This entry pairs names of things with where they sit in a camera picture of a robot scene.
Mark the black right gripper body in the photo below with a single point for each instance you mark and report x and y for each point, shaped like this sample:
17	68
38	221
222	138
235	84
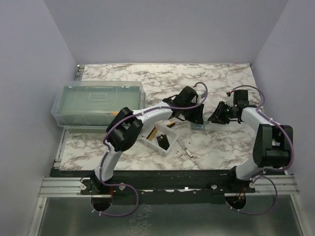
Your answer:
231	112

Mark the aluminium extrusion rail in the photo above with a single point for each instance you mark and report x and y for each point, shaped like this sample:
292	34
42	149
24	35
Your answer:
56	187

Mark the green leather card holder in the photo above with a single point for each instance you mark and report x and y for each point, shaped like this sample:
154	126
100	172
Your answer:
195	126

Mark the small metal cylinder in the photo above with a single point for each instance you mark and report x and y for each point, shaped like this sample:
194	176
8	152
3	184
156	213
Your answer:
188	153

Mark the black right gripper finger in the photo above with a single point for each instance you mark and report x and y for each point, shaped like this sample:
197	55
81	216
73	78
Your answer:
221	120
220	111

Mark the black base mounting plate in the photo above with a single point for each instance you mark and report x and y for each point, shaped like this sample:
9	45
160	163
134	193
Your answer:
158	187

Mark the gold card in tray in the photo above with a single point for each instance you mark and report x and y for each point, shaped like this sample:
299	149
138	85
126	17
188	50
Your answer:
152	134

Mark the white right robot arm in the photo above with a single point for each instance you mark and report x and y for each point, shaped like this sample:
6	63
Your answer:
273	147

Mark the clear plastic storage box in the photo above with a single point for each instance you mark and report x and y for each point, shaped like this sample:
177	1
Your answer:
87	104

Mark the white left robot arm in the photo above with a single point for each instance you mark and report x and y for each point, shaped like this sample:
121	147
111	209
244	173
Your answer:
128	125

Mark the clear small plastic tray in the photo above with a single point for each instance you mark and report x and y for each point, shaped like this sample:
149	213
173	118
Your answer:
161	129

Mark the yellow black utility knife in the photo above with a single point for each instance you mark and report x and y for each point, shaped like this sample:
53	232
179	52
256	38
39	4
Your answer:
171	124

